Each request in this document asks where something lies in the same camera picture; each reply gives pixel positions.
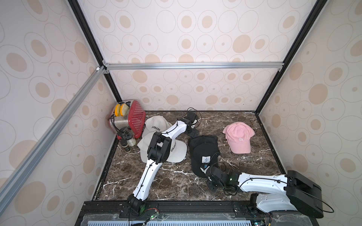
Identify black cap with white label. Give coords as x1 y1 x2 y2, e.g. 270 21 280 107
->
190 152 221 178

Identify pink LA cap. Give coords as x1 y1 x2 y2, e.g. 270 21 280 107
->
223 122 255 154

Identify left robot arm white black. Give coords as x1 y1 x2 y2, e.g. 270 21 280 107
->
127 111 199 216

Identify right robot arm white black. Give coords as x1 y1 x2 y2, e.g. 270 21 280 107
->
201 165 324 218

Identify white Colorado cap front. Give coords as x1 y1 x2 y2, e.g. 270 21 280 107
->
137 132 187 163

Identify white cap back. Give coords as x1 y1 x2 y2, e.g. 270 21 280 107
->
141 115 172 137

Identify clear bottle black cap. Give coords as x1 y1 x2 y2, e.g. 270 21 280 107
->
121 127 137 147

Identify yellow sponge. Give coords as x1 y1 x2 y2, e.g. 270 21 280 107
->
114 103 130 117

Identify metal rack container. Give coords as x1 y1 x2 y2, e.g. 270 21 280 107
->
108 101 131 133

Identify small dark bottle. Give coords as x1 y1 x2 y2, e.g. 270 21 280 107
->
119 138 131 153

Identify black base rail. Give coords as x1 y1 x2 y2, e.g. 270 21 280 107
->
74 199 320 226

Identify horizontal aluminium rail back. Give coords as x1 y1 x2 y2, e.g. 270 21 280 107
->
99 61 284 72

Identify black frame post left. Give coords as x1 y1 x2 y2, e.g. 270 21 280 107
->
67 0 122 102

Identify black frame post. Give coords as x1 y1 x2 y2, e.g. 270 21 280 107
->
67 0 122 102
255 0 328 116

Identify black frame post right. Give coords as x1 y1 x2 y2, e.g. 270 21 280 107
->
255 0 328 116

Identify aluminium rail left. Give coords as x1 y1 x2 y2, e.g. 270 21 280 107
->
1 66 106 214

